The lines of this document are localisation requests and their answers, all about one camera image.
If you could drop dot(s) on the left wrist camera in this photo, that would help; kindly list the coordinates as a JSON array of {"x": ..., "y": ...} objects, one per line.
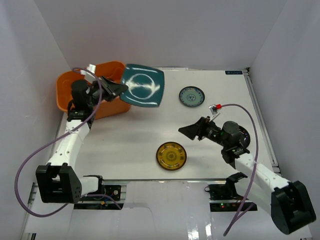
[{"x": 89, "y": 73}]

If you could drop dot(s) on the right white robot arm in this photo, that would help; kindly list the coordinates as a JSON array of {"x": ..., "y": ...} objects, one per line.
[{"x": 288, "y": 203}]

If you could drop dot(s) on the teal square plate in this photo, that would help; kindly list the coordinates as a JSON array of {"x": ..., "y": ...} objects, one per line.
[{"x": 145, "y": 86}]

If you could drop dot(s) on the orange plastic bin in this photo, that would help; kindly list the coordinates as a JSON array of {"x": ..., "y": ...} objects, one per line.
[{"x": 112, "y": 70}]

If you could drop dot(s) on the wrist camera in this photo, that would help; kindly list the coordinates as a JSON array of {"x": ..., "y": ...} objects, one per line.
[
  {"x": 89, "y": 73},
  {"x": 214, "y": 109}
]

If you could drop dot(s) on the yellow patterned round plate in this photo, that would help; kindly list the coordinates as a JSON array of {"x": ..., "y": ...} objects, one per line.
[{"x": 171, "y": 156}]

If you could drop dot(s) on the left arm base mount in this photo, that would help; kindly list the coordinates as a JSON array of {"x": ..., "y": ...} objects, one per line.
[{"x": 115, "y": 191}]

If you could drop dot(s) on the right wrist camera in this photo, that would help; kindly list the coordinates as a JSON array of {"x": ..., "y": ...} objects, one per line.
[{"x": 214, "y": 109}]

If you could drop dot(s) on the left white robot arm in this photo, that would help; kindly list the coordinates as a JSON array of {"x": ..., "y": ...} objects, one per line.
[{"x": 57, "y": 179}]

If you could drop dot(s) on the blue table label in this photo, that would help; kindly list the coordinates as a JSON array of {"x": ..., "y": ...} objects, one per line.
[{"x": 233, "y": 72}]

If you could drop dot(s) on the black round plate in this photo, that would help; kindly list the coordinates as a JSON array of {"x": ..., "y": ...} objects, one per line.
[{"x": 245, "y": 136}]

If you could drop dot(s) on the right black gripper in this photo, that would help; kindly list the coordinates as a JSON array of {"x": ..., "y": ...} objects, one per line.
[{"x": 199, "y": 128}]

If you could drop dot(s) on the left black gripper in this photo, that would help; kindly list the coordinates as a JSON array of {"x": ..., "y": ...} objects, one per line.
[{"x": 105, "y": 88}]

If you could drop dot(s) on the blue patterned small plate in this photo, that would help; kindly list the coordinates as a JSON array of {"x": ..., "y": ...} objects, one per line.
[{"x": 191, "y": 96}]

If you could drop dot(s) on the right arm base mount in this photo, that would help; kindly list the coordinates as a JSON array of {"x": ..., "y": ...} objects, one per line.
[{"x": 223, "y": 196}]

